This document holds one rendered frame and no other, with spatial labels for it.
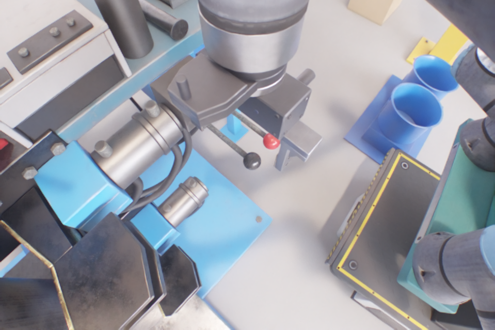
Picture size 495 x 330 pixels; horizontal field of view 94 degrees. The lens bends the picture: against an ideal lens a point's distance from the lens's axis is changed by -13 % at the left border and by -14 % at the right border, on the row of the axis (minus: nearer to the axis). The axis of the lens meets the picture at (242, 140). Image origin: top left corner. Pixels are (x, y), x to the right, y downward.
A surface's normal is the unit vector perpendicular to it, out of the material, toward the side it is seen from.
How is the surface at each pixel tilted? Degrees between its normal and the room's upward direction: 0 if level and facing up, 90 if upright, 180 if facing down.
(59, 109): 90
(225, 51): 89
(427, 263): 70
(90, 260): 0
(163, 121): 34
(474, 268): 90
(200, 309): 0
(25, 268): 0
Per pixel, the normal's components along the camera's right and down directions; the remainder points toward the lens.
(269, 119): -0.67, 0.66
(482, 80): -0.73, 0.68
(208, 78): -0.01, -0.47
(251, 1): -0.04, 0.88
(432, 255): -0.88, -0.46
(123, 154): 0.32, -0.15
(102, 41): 0.74, 0.59
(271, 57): 0.30, 0.84
